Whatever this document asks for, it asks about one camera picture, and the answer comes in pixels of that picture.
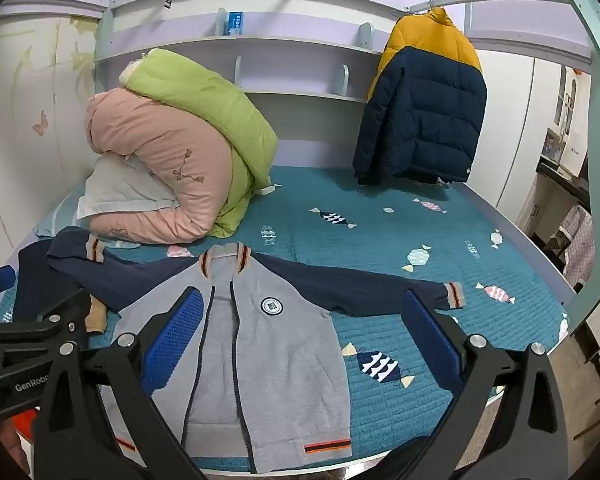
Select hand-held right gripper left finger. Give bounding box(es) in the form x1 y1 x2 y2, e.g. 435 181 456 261
32 286 204 480

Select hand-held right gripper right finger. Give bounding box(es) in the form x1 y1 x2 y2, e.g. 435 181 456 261
401 289 571 480

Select grey and navy zip jacket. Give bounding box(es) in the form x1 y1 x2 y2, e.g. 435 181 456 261
46 226 466 476

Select tan pants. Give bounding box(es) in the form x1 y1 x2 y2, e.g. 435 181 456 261
84 297 108 336

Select dark navy pants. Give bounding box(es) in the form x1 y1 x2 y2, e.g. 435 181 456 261
17 240 88 322

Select red object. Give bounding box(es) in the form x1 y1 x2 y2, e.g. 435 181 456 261
10 409 37 441

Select teal quilted bed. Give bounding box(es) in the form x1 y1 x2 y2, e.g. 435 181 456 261
0 162 578 478

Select pale blue sheet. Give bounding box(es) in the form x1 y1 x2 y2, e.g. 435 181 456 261
35 187 143 251

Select white wardrobe with butterfly decals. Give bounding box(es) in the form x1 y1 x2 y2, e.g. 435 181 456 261
0 10 101 281

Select white pillow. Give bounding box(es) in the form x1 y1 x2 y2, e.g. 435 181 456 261
76 152 181 221

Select pink quilt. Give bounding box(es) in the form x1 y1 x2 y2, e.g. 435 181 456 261
84 87 236 246

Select checked cloth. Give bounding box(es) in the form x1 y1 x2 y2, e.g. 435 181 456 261
562 205 596 288

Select black desk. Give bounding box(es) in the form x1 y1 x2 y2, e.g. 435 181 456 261
535 157 591 196

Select yellow and navy puffer jacket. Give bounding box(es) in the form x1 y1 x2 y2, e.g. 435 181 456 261
354 7 488 186

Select white paper bag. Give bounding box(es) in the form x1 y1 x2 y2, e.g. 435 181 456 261
560 132 588 176

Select green quilt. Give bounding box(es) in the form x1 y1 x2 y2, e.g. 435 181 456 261
120 48 280 238

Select lavender wall shelf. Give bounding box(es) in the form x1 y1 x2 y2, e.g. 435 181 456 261
95 0 398 106

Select pale green bed frame arch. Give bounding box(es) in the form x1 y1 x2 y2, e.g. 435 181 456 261
540 0 600 331

